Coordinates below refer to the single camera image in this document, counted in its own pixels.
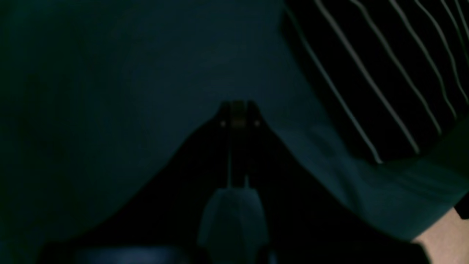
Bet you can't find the navy white striped t-shirt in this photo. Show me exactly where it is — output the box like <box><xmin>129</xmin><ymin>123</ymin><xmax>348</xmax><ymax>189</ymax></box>
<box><xmin>285</xmin><ymin>0</ymin><xmax>468</xmax><ymax>164</ymax></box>

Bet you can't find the blue table cloth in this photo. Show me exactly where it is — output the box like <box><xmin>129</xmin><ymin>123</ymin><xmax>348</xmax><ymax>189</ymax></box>
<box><xmin>0</xmin><ymin>0</ymin><xmax>468</xmax><ymax>264</ymax></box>

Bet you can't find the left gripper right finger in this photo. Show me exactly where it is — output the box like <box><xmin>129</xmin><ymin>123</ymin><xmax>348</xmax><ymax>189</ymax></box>
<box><xmin>238</xmin><ymin>101</ymin><xmax>429</xmax><ymax>264</ymax></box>

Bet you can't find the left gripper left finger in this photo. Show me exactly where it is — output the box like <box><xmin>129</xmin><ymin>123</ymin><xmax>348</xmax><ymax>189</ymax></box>
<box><xmin>40</xmin><ymin>102</ymin><xmax>236</xmax><ymax>264</ymax></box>

